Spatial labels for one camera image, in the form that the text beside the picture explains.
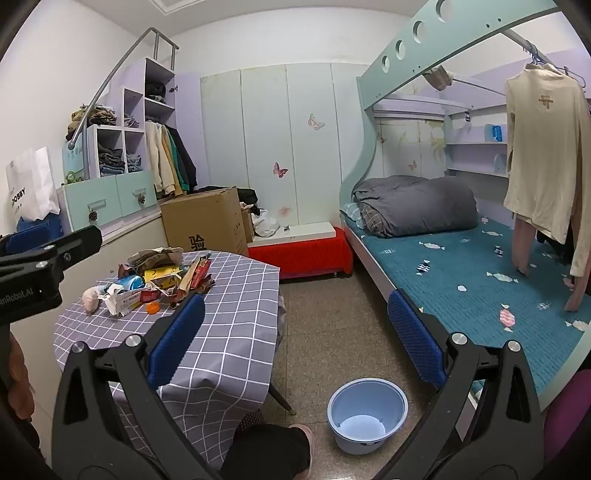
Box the yellow packet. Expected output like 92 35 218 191
144 267 182 291

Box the grey metal handrail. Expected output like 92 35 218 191
67 28 180 148

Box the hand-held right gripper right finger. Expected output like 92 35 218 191
369 288 544 480

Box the purple cloth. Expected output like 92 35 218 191
542 374 591 462

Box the black dotted stool cushion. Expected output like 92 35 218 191
235 410 266 435

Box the white board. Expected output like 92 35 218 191
253 222 335 241

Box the white paper bag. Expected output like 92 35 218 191
6 147 61 221

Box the person's leg in black pants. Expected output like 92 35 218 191
222 411 311 480

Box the blue bag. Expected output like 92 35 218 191
16 215 63 241

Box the person's left forearm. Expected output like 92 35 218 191
9 342 34 418

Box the brown paper packet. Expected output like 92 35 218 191
177 261 200 303

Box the pile of olive clothes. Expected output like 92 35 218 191
67 105 116 137

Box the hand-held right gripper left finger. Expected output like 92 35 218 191
52 293 222 480

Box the white garment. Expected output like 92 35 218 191
253 210 280 238

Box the black garment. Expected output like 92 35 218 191
196 186 258 215

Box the pink slipper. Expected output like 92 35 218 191
291 424 315 480

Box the red foil snack wrapper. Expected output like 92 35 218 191
194 258 215 296

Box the large cardboard box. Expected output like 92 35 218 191
160 187 250 257

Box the grey rolled duvet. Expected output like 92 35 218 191
353 175 478 238

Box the teal quilted mattress pad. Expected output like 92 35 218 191
344 215 591 398

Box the light blue plastic bucket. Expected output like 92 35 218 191
328 377 409 455

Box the purple bed shelf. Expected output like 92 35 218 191
445 124 511 178

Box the black hanging jacket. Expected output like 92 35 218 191
173 127 198 192

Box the mint drawer cabinet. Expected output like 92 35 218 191
58 171 160 234

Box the mint bunk bed frame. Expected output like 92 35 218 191
339 0 591 411

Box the beige low cabinet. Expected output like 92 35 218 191
99 210 169 287

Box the green hanging garment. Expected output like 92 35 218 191
166 129 185 195

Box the white cube shelf unit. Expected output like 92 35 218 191
85 58 178 178

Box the red covered bench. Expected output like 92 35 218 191
248 226 354 280

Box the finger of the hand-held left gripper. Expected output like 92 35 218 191
0 225 103 273

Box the dark hanging clothing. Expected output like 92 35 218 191
538 228 573 266

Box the blue plaid pillow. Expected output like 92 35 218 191
341 203 365 229

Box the white panel wardrobe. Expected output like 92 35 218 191
200 62 370 227

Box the grey hanging cloth roll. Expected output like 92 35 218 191
425 66 453 90

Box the cream hanging shirt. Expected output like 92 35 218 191
503 62 588 278

